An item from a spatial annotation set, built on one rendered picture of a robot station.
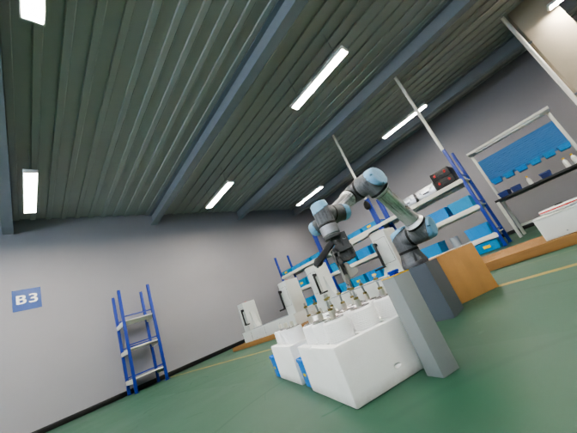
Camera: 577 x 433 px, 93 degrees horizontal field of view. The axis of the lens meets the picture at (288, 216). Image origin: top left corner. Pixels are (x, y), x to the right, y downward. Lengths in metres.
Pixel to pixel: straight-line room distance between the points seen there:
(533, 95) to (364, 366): 9.18
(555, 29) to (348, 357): 7.38
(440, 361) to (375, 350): 0.19
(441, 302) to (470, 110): 8.56
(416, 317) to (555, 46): 7.04
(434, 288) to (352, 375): 0.84
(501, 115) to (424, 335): 8.99
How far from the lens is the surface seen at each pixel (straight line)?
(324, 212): 1.13
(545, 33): 7.81
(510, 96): 9.84
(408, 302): 0.98
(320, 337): 1.15
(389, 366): 1.07
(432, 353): 1.01
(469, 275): 2.08
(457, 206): 5.85
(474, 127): 9.80
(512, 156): 7.10
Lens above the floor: 0.34
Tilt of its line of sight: 18 degrees up
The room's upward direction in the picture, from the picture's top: 22 degrees counter-clockwise
